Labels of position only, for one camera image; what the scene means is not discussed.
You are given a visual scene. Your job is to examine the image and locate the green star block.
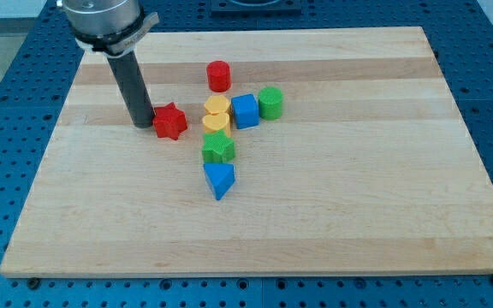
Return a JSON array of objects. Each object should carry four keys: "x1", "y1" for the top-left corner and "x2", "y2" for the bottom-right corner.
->
[{"x1": 201, "y1": 130, "x2": 236, "y2": 163}]

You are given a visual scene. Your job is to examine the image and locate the blue triangle block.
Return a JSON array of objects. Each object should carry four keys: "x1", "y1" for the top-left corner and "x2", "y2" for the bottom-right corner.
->
[{"x1": 203, "y1": 163, "x2": 235, "y2": 200}]

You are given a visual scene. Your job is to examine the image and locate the yellow heart block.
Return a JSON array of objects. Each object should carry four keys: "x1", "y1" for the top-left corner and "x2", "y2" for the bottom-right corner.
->
[{"x1": 202, "y1": 113, "x2": 231, "y2": 137}]

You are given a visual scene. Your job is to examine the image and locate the blue cube block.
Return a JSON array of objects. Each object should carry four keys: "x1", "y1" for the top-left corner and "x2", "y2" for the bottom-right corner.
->
[{"x1": 231, "y1": 93, "x2": 259, "y2": 129}]

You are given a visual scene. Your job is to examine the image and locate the yellow hexagon block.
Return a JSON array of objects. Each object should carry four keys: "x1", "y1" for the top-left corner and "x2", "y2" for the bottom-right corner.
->
[{"x1": 204, "y1": 95, "x2": 231, "y2": 116}]

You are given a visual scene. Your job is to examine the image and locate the green cylinder block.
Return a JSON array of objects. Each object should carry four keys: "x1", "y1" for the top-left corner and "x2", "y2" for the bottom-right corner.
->
[{"x1": 258, "y1": 86, "x2": 283, "y2": 121}]

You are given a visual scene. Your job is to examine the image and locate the wooden board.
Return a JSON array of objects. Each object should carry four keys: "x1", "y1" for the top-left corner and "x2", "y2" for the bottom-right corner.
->
[{"x1": 0, "y1": 27, "x2": 493, "y2": 278}]

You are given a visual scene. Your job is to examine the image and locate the red star block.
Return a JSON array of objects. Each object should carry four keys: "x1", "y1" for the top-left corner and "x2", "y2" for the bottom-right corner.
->
[{"x1": 152, "y1": 102, "x2": 187, "y2": 140}]

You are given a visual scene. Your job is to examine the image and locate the red cylinder block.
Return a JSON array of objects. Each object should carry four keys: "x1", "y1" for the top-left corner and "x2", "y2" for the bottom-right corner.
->
[{"x1": 206, "y1": 60, "x2": 231, "y2": 92}]

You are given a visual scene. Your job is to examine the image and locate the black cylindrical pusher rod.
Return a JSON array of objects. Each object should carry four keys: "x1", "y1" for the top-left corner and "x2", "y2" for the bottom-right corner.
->
[{"x1": 108, "y1": 51, "x2": 154, "y2": 128}]

